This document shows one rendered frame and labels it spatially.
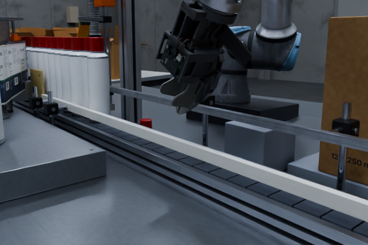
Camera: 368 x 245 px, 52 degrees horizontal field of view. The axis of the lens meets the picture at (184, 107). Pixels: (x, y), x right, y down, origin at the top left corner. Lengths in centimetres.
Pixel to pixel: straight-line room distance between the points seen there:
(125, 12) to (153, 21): 794
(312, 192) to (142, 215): 25
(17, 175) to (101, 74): 36
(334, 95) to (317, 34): 849
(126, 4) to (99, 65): 22
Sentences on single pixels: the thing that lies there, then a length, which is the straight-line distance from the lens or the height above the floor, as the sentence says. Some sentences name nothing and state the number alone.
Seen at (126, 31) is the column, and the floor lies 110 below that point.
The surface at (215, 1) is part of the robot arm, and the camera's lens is 55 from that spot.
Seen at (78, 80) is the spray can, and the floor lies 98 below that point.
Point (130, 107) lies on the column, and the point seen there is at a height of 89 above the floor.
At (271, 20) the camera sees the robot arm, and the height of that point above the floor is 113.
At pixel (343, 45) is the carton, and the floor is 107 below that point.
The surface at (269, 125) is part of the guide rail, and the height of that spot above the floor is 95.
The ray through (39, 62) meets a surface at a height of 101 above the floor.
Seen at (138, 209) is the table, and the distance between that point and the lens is 60.
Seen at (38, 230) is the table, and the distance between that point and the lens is 57.
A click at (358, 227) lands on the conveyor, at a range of 48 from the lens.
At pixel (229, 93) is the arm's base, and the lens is 116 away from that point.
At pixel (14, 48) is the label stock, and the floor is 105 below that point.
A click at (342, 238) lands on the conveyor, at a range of 47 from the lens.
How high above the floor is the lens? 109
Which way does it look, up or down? 11 degrees down
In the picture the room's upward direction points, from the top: straight up
